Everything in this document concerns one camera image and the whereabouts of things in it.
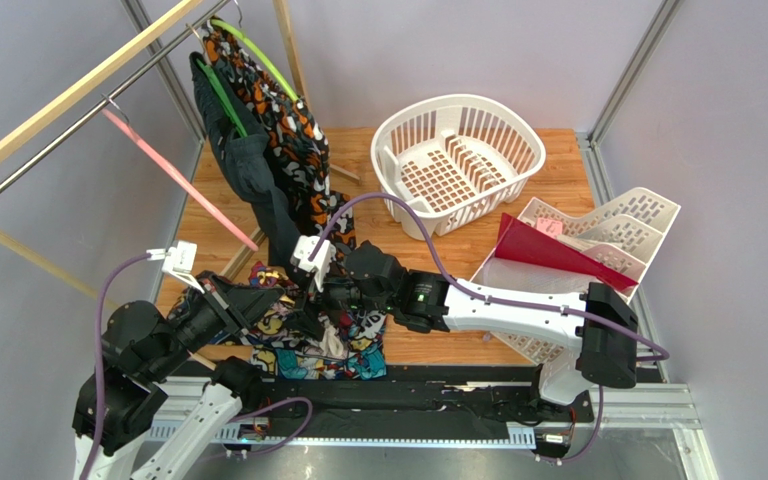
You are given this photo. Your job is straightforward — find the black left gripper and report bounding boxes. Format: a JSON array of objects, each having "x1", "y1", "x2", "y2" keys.
[{"x1": 148, "y1": 267, "x2": 286, "y2": 378}]

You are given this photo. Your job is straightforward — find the pink clothes hanger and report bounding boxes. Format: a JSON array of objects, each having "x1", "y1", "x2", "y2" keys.
[{"x1": 102, "y1": 95, "x2": 259, "y2": 252}]

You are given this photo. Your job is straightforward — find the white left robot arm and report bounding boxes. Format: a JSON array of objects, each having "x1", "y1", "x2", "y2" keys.
[{"x1": 73, "y1": 274, "x2": 285, "y2": 479}]

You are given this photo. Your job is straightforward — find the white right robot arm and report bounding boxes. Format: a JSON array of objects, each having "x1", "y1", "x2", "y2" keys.
[{"x1": 290, "y1": 236, "x2": 638, "y2": 406}]

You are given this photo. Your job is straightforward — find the orange camouflage print shorts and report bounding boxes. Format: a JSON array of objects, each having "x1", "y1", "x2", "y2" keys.
[{"x1": 199, "y1": 23, "x2": 356, "y2": 263}]

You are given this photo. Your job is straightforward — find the dark grey shorts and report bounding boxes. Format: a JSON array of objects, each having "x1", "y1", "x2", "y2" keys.
[{"x1": 189, "y1": 52, "x2": 308, "y2": 271}]

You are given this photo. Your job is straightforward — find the dark green clothes hanger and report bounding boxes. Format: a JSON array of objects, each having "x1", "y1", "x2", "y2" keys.
[{"x1": 196, "y1": 60, "x2": 248, "y2": 138}]

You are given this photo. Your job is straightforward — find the light green clothes hanger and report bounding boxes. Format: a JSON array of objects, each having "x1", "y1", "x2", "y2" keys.
[{"x1": 209, "y1": 0, "x2": 300, "y2": 102}]

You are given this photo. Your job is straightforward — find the clear plastic sheet folder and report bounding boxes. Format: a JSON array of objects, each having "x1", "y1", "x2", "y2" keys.
[{"x1": 472, "y1": 257, "x2": 597, "y2": 295}]

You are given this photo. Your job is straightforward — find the white plastic laundry basket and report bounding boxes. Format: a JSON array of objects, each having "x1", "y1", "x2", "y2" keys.
[{"x1": 370, "y1": 94, "x2": 547, "y2": 240}]

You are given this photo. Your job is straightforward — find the red plastic folder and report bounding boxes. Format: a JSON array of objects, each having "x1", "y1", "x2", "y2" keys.
[{"x1": 495, "y1": 213, "x2": 638, "y2": 292}]

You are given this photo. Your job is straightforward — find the pink sticky note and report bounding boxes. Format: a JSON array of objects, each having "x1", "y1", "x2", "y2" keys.
[{"x1": 535, "y1": 217, "x2": 564, "y2": 238}]

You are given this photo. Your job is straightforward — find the white tiered file organizer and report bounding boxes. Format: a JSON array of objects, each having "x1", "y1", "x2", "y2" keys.
[{"x1": 470, "y1": 186, "x2": 682, "y2": 366}]

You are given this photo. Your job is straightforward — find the metal hanging rod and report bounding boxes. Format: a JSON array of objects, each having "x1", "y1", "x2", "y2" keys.
[{"x1": 0, "y1": 1, "x2": 226, "y2": 195}]

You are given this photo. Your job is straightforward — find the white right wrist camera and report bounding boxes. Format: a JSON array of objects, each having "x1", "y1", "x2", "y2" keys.
[{"x1": 291, "y1": 235, "x2": 336, "y2": 292}]

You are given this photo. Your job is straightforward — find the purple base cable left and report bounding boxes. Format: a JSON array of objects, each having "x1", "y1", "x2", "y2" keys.
[{"x1": 224, "y1": 397, "x2": 315, "y2": 457}]

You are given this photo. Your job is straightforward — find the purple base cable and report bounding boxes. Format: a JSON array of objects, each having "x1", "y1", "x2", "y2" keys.
[
  {"x1": 224, "y1": 397, "x2": 315, "y2": 457},
  {"x1": 533, "y1": 385, "x2": 606, "y2": 465}
]

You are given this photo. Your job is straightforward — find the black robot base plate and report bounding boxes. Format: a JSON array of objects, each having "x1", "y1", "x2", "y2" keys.
[{"x1": 258, "y1": 365, "x2": 596, "y2": 439}]

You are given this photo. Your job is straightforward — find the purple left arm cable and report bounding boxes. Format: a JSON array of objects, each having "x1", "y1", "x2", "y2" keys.
[{"x1": 77, "y1": 251, "x2": 156, "y2": 480}]

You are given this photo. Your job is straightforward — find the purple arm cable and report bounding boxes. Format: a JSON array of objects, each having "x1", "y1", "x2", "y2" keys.
[
  {"x1": 307, "y1": 191, "x2": 672, "y2": 364},
  {"x1": 77, "y1": 251, "x2": 156, "y2": 480}
]

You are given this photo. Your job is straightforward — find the white slotted cable duct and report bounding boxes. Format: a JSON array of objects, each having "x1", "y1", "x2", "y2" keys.
[{"x1": 137, "y1": 417, "x2": 537, "y2": 449}]

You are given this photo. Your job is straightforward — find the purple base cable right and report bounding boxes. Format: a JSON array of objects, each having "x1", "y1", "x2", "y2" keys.
[{"x1": 533, "y1": 385, "x2": 606, "y2": 465}]

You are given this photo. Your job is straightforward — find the aluminium frame post right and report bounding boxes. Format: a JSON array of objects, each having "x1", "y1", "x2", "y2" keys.
[{"x1": 588, "y1": 0, "x2": 684, "y2": 148}]

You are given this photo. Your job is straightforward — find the aluminium frame post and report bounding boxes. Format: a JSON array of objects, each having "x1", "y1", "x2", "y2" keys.
[
  {"x1": 120, "y1": 0, "x2": 205, "y2": 143},
  {"x1": 588, "y1": 0, "x2": 684, "y2": 148}
]

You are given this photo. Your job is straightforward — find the wooden clothes rack frame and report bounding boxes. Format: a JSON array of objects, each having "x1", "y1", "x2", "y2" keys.
[{"x1": 0, "y1": 0, "x2": 365, "y2": 371}]

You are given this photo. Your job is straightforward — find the aluminium frame post left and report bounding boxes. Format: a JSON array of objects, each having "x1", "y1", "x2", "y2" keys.
[{"x1": 120, "y1": 0, "x2": 205, "y2": 143}]

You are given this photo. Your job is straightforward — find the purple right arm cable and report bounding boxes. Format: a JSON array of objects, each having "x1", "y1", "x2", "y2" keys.
[{"x1": 307, "y1": 191, "x2": 672, "y2": 364}]

